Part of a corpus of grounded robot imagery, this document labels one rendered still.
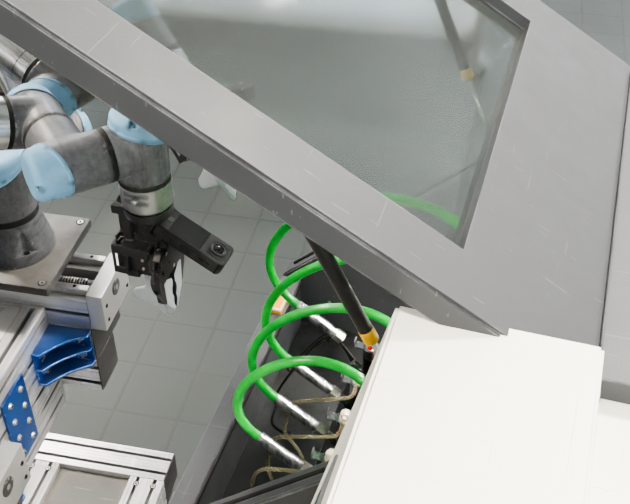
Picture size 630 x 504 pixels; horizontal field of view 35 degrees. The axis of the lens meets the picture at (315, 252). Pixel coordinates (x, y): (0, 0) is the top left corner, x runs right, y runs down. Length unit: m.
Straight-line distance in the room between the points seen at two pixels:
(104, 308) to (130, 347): 1.29
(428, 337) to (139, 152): 0.50
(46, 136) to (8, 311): 0.73
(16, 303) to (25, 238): 0.15
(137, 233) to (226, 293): 1.96
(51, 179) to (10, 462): 0.57
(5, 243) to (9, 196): 0.10
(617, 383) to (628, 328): 0.09
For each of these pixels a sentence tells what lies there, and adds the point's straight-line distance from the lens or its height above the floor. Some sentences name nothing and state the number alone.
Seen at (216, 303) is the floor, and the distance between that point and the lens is 3.36.
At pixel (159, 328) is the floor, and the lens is 3.30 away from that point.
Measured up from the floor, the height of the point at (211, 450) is 0.95.
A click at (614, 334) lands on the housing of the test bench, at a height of 1.50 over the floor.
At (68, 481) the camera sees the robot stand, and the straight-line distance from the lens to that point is 2.66.
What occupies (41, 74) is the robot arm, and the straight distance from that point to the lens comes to 1.65.
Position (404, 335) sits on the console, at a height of 1.55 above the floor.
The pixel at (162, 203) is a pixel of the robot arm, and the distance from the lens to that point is 1.39.
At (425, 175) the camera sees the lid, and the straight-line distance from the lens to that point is 1.16.
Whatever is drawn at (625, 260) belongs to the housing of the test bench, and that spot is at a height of 1.50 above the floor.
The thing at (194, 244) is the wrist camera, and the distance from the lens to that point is 1.42.
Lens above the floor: 2.27
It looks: 40 degrees down
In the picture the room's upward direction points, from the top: straight up
